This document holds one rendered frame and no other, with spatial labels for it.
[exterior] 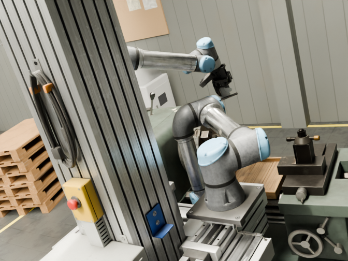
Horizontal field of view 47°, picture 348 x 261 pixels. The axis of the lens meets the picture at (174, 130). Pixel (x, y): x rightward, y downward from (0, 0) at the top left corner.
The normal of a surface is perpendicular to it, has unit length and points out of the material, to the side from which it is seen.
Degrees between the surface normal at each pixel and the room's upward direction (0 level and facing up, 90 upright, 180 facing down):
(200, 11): 90
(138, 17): 90
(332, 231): 90
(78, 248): 0
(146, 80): 71
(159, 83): 90
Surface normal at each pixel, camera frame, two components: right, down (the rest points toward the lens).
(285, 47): -0.53, 0.43
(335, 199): -0.26, -0.91
